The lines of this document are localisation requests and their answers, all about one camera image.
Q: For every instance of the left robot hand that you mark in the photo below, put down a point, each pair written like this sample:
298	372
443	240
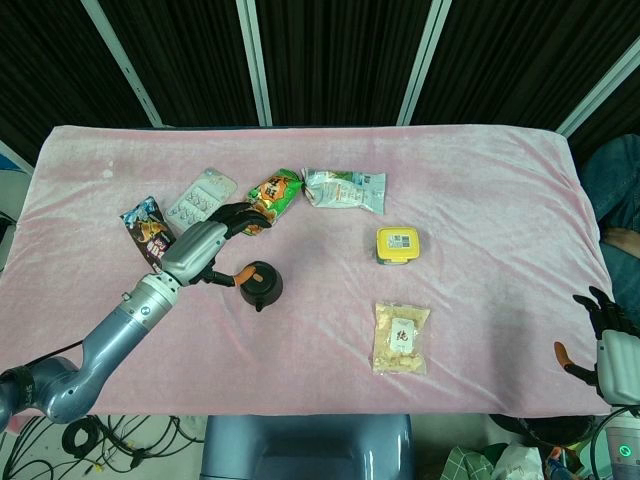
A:
192	250

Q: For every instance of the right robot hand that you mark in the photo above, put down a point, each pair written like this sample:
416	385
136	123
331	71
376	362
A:
620	360

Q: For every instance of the small black round lid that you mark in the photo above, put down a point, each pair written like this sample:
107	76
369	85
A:
266	280

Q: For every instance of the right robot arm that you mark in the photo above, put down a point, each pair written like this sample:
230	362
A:
622	450

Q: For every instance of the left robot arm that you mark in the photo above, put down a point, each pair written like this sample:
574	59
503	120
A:
110	330

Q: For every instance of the small black round pot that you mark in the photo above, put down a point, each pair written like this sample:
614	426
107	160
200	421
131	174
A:
262	300

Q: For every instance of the yellow lidded container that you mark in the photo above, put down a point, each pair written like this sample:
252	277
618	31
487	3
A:
397	244

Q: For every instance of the dark purple snack bag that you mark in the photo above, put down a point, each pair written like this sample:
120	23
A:
150	235

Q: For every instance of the clear blister pack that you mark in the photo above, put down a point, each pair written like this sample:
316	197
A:
200	197

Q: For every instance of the green orange snack bag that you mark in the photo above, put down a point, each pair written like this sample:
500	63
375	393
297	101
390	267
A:
272	197

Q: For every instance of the pink velvet tablecloth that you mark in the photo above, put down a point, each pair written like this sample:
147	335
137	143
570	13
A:
320	210

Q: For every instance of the white plastic bag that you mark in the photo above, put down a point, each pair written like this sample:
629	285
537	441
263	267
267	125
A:
517	465

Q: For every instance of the silver snack bag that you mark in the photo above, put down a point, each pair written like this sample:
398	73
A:
345	192

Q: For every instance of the person in blue jeans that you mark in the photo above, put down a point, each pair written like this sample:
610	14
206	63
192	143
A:
617	180

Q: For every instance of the green checked bag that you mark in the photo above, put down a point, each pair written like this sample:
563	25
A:
467	462

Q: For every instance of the black curtain panel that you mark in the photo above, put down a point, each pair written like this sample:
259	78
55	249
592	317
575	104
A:
525	50
185	55
615	115
340	55
45	70

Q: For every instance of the clear bag yellow snack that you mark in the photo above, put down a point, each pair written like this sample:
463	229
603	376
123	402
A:
401	337

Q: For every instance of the blue-grey robot torso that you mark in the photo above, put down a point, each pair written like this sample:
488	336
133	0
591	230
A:
307	447

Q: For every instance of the white partition post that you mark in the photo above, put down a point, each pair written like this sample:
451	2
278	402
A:
255	65
125	65
422	65
600	92

